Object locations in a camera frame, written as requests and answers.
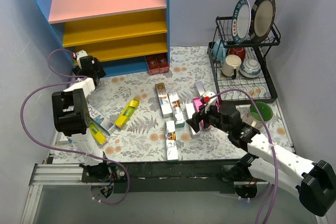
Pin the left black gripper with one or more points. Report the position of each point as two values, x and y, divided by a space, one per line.
95 69

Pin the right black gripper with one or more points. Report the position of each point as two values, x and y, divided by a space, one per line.
200 118

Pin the silver R.O toothpaste box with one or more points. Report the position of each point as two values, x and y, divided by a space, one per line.
163 100

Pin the yellow toothpaste box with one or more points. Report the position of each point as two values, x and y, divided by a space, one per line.
97 135
127 113

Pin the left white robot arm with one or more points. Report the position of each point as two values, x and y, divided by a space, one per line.
72 116

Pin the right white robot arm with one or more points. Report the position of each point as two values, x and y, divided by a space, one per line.
312 183

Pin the blue shelf with coloured boards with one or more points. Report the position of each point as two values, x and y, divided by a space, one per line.
121 34

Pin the plain silver toothpaste box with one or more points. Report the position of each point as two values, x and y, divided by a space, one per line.
190 110

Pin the pink toothpaste box left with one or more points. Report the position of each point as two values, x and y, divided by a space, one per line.
202 105

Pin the pink toothpaste box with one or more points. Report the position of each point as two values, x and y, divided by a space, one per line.
202 105
217 104

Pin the pink toothpaste box right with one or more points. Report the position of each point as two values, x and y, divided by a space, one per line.
217 104

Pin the silver toothpaste box upper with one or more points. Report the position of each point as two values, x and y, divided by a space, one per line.
200 90

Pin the silver blue R.O box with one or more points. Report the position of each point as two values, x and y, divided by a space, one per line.
101 120

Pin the floral table mat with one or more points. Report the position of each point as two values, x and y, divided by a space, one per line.
143 137

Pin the yellow toothpaste box front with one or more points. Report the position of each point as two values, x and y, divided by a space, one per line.
97 135

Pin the green mug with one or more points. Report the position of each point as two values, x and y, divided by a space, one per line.
254 114

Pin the light blue cup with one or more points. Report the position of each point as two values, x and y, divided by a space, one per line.
219 51

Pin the silver blue box far left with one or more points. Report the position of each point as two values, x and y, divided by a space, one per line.
64 140

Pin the blue and white bowl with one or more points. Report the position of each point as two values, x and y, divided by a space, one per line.
250 68

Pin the red ceramic bowl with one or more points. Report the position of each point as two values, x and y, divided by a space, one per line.
239 51

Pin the white plate with green rim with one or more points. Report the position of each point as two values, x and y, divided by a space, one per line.
241 19

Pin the dark rimmed grey plate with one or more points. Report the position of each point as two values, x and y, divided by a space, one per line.
262 18

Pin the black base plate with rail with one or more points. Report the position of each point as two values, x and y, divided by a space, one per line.
238 176

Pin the black wire dish rack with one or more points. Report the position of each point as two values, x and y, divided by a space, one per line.
260 88

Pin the cream mug with dark handle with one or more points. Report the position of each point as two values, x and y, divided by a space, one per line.
231 66

